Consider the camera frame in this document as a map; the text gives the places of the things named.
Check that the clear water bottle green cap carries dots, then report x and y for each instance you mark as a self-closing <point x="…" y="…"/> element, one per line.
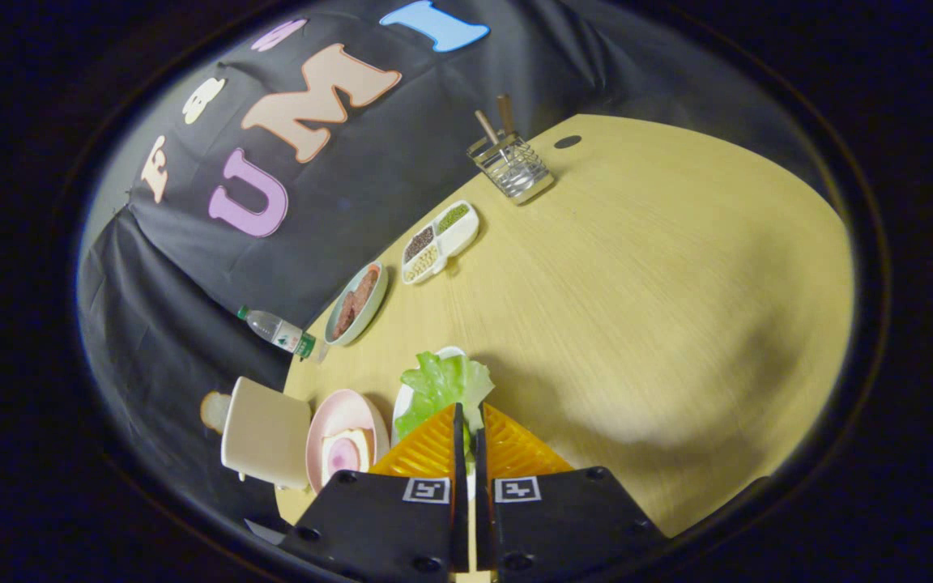
<point x="276" y="330"/>

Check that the dark wooden utensil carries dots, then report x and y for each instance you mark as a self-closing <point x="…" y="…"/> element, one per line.
<point x="505" y="113"/>

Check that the pink ham slice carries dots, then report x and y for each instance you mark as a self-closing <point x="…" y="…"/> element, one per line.
<point x="342" y="456"/>

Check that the yellow beans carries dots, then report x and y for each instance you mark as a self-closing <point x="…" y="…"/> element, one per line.
<point x="422" y="265"/>

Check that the pale blue plate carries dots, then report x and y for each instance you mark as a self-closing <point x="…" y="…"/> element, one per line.
<point x="363" y="324"/>

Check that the black backdrop cloth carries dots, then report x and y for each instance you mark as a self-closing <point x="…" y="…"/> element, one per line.
<point x="402" y="162"/>

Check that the pink plate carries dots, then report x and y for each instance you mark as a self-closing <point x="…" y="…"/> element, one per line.
<point x="333" y="421"/>

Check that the light wooden stick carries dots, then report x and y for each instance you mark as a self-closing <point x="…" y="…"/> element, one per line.
<point x="487" y="126"/>

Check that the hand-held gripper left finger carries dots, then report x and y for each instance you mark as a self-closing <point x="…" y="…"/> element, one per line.
<point x="460" y="486"/>

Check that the green beans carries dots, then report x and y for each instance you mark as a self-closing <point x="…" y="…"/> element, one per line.
<point x="452" y="217"/>

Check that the green lettuce leaf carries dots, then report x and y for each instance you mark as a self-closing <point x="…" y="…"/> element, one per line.
<point x="442" y="385"/>

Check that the plain bread slice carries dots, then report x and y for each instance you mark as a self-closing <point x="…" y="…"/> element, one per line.
<point x="214" y="411"/>

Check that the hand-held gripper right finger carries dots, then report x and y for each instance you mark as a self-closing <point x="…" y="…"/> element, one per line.
<point x="481" y="486"/>

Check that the brown meat piece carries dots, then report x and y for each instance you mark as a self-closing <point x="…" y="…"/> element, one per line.
<point x="343" y="317"/>
<point x="366" y="287"/>

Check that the dark red beans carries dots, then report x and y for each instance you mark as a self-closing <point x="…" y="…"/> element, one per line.
<point x="419" y="243"/>

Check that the small white plate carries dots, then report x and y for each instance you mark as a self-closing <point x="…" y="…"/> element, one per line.
<point x="400" y="405"/>

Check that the white toaster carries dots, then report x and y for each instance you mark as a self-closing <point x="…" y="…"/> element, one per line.
<point x="268" y="433"/>

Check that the white divided dish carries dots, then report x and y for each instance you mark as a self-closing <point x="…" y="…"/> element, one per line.
<point x="460" y="236"/>

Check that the clear utensil holder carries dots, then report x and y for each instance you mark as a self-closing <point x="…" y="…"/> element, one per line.
<point x="515" y="170"/>

